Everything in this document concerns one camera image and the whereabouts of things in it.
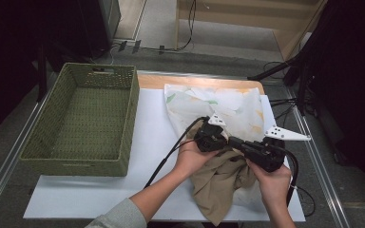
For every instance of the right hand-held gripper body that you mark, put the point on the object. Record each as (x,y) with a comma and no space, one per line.
(266,155)

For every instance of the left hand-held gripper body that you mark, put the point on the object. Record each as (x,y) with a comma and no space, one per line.
(210,141)

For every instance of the white leaf-print zipper bag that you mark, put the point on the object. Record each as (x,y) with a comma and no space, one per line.
(234,107)

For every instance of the beige cloth garment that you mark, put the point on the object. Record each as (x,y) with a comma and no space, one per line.
(218,186)

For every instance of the green woven basket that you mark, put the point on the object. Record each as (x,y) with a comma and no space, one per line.
(88,123)

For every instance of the person's left hand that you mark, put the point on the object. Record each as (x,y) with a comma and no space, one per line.
(191,161)

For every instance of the person's right hand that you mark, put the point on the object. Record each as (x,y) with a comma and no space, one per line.
(275,186)

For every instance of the white table mat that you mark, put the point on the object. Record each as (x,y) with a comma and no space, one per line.
(152,126)

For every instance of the black metal stand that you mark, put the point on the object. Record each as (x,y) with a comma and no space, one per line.
(291,65)

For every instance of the black plugs on floor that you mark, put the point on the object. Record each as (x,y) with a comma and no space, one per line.
(136,46)

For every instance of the wooden platform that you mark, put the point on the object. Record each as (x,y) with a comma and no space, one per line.
(240,19)

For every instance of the dark cabinet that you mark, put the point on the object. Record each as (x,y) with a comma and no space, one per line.
(98,25)

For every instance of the metal floor rail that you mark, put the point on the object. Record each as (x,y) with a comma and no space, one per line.
(316,158)
(12,152)

